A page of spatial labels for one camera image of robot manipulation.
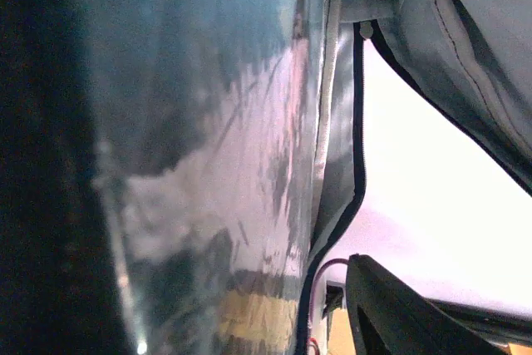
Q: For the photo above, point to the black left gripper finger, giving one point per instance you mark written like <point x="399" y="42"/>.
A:
<point x="388" y="317"/>

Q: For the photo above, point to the navy blue student backpack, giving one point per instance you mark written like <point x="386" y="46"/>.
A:
<point x="469" y="59"/>

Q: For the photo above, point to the dark blue Wuthering Heights book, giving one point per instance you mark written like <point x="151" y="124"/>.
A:
<point x="206" y="113"/>

